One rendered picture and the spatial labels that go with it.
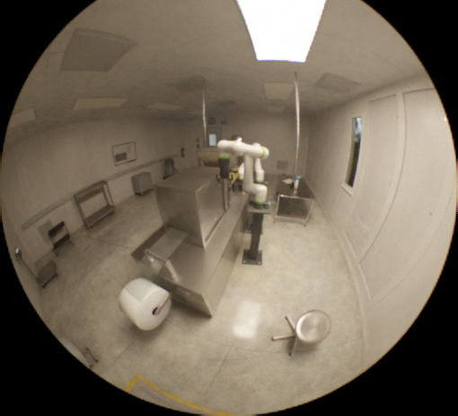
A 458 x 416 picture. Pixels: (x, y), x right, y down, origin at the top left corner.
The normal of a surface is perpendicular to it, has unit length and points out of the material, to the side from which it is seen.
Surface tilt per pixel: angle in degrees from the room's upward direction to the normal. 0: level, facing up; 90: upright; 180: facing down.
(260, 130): 90
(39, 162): 90
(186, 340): 0
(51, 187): 90
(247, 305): 0
